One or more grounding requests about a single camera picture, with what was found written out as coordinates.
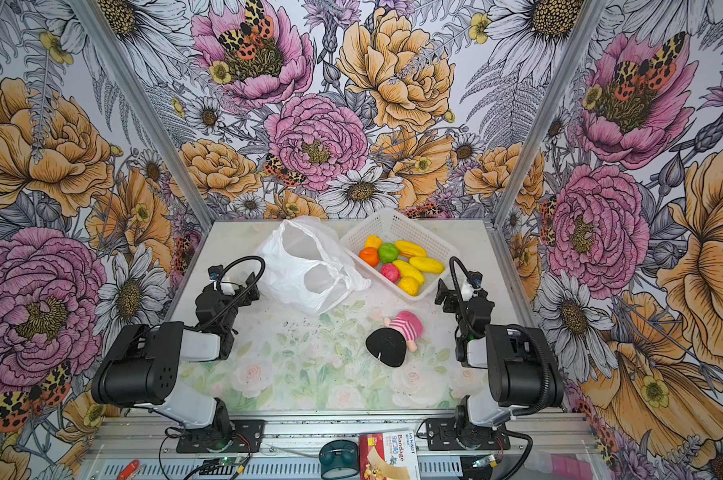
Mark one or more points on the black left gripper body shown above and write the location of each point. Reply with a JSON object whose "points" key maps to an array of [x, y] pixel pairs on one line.
{"points": [[229, 319]]}

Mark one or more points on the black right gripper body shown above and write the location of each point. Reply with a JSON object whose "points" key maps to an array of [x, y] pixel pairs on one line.
{"points": [[449, 307]]}

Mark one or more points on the yellow toy lemon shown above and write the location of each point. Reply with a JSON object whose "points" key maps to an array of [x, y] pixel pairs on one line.
{"points": [[409, 285]]}

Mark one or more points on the yellow toy corn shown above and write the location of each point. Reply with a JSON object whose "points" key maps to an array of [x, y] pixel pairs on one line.
{"points": [[407, 270]]}

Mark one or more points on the pink toy strawberry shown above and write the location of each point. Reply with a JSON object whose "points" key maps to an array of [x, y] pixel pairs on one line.
{"points": [[390, 272]]}

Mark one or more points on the white plastic bag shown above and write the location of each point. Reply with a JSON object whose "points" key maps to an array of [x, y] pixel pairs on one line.
{"points": [[306, 268]]}

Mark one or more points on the green toy leaf fruit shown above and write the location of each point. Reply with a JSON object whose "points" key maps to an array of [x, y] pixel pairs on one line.
{"points": [[388, 253]]}

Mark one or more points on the orange toy orange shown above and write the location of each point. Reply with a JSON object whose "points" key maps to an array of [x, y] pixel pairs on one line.
{"points": [[370, 256]]}

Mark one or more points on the peach toy fruit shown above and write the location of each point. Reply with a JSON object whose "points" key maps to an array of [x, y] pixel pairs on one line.
{"points": [[373, 242]]}

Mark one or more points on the yellow toy banana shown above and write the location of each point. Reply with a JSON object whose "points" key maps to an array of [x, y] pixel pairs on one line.
{"points": [[409, 249]]}

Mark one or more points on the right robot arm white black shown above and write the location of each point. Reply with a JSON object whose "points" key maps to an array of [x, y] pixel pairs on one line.
{"points": [[523, 376]]}

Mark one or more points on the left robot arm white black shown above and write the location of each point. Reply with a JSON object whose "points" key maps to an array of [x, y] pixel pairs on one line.
{"points": [[141, 369]]}

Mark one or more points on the yellow toy mango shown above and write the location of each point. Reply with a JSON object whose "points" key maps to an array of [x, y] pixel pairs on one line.
{"points": [[427, 265]]}

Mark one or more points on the white plastic mesh basket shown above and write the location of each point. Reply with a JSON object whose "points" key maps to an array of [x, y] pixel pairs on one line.
{"points": [[391, 226]]}

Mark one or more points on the red white bandage box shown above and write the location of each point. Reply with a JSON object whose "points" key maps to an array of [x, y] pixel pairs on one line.
{"points": [[388, 456]]}

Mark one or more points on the pink transparent packet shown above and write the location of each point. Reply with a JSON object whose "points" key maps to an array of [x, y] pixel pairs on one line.
{"points": [[560, 465]]}

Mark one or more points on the teal round tape dispenser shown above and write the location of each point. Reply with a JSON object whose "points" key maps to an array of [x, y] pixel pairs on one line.
{"points": [[339, 459]]}

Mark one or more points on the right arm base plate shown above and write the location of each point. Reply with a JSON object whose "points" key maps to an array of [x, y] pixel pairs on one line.
{"points": [[443, 434]]}

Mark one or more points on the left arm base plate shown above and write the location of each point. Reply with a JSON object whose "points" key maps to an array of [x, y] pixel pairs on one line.
{"points": [[241, 436]]}

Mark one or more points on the red handled tool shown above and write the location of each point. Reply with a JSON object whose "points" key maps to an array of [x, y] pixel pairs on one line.
{"points": [[129, 472]]}

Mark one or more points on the aluminium corner post left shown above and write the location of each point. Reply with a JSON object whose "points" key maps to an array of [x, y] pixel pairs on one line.
{"points": [[118, 64]]}

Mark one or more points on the aluminium corner post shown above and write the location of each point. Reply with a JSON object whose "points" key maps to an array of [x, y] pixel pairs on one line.
{"points": [[580, 37], [118, 64]]}

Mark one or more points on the aluminium corner post right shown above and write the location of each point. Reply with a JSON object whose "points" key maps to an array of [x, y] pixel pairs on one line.
{"points": [[580, 37]]}

